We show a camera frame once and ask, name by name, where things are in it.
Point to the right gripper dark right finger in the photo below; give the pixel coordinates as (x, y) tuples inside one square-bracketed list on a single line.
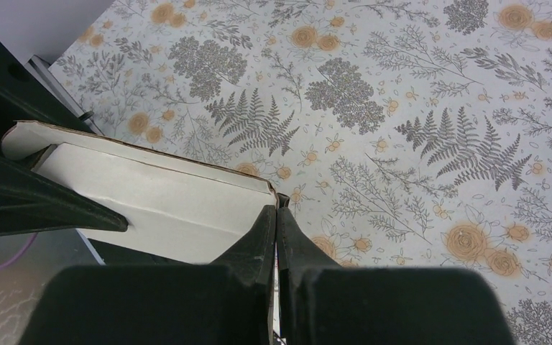
[(323, 302)]

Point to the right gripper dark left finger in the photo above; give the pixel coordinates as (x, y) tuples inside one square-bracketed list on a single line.
[(224, 302)]

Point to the floral patterned table cloth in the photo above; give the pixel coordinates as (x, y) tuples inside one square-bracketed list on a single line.
[(406, 133)]

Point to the white cardboard paper box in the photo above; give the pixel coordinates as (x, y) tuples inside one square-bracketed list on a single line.
[(175, 208)]

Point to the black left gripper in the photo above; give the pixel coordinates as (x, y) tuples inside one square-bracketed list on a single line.
[(29, 202)]

